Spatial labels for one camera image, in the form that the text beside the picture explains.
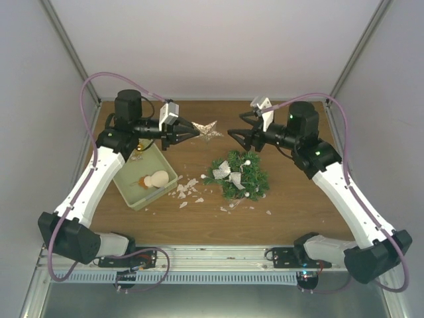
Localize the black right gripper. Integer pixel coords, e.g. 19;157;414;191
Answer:
228;111;299;152

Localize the silver glitter star ornament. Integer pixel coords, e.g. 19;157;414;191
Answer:
192;121;223;142

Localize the white ball light string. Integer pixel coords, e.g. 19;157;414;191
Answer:
200;159;266;208

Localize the silver mesh ribbon bow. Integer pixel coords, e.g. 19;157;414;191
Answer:
213;160;245;189

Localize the small green christmas tree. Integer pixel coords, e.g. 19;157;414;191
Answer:
201;150;270;201

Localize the light green perforated plastic basket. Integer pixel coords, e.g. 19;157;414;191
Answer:
113;139;178;211

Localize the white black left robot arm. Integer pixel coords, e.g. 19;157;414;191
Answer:
38;89;200;268

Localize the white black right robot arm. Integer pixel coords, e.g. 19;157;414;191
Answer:
228;98;412;284

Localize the beige snowman ornament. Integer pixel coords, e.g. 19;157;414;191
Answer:
137;170;169;189

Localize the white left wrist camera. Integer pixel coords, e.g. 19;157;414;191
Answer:
158;101;180;131

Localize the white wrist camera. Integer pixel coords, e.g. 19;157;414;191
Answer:
250;96;274;132
158;101;180;131

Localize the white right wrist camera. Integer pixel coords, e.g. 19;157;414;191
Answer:
250;96;274;132

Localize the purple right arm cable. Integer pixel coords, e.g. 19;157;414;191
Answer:
261;93;411;293

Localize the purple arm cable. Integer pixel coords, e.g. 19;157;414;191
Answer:
48;72;173;282
261;93;411;293

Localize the aluminium front mounting rail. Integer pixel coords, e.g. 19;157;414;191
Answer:
36;244;368;271

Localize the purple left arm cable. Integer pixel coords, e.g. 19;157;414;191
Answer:
48;72;173;282

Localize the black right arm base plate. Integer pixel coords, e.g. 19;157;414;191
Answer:
264;246;332;270

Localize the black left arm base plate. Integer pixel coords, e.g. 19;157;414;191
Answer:
93;246;158;269

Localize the grey slotted cable duct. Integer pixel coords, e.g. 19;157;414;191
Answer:
49;271;299;285

